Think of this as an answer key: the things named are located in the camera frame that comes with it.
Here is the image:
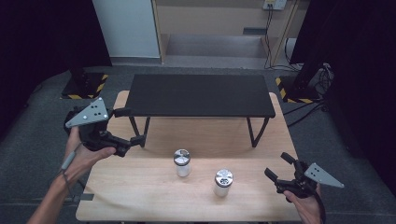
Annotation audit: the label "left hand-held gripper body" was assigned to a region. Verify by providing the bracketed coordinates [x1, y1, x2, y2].
[64, 96, 133, 158]

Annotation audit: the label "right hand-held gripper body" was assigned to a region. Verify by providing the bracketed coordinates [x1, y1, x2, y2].
[274, 160, 346, 200]

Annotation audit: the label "white jar with perforated lid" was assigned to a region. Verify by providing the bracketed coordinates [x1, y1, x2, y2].
[213, 168, 234, 198]

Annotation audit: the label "white jar with smooth lid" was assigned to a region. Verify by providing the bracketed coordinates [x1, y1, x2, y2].
[173, 148, 191, 178]

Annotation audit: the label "black riser shelf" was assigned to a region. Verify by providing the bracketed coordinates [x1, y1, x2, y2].
[122, 74, 276, 149]

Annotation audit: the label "person's right hand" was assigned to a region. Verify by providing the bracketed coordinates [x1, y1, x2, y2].
[283, 186, 323, 224]

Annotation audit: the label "person's left hand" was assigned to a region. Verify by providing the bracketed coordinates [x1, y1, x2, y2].
[59, 126, 117, 188]

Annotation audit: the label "stand base with hazard tape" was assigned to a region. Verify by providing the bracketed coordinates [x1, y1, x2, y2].
[275, 76, 322, 105]
[61, 72, 109, 100]

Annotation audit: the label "white panel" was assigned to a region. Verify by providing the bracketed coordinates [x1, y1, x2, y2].
[92, 0, 162, 60]

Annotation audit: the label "black curtain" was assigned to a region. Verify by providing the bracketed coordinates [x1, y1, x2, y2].
[0, 0, 113, 139]
[289, 0, 396, 197]

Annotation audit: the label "white power strip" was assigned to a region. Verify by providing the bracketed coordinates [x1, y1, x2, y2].
[262, 0, 288, 11]

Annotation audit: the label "right hand-held gripper cable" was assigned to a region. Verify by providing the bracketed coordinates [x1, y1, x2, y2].
[313, 189, 327, 224]

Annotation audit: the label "hand-held gripper cable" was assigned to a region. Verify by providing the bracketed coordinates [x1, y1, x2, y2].
[58, 142, 87, 203]
[313, 189, 327, 224]

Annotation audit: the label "black floor cables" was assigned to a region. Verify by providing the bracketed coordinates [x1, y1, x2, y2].
[281, 98, 330, 129]

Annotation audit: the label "left hand-held gripper cable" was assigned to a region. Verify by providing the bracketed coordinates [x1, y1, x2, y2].
[58, 142, 87, 203]

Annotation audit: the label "bundle of cables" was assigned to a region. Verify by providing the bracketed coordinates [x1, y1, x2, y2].
[310, 62, 336, 101]

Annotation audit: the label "black power cables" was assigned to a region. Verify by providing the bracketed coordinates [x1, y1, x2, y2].
[262, 4, 303, 72]

